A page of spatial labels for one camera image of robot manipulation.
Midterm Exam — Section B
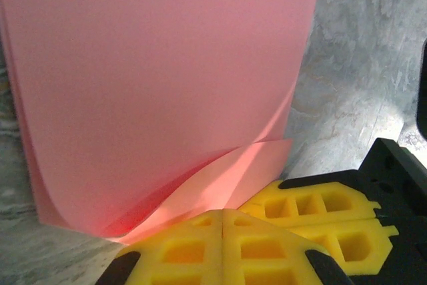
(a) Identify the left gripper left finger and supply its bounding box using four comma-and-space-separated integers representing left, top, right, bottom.
98, 208, 224, 285

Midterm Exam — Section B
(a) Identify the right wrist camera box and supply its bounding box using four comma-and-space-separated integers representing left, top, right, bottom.
415, 37, 427, 129

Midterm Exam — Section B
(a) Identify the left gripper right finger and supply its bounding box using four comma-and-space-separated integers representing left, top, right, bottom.
222, 208, 350, 285

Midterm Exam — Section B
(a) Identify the pink paper sheet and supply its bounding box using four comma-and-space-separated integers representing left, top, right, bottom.
0, 0, 327, 246

